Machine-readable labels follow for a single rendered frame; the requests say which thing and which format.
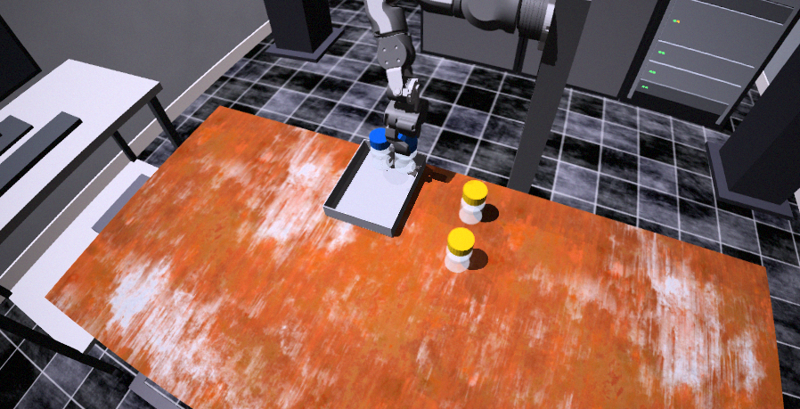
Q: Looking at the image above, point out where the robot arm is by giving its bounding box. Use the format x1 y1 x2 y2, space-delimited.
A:
363 0 556 105

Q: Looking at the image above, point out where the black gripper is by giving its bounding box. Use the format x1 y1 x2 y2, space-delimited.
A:
384 84 429 157

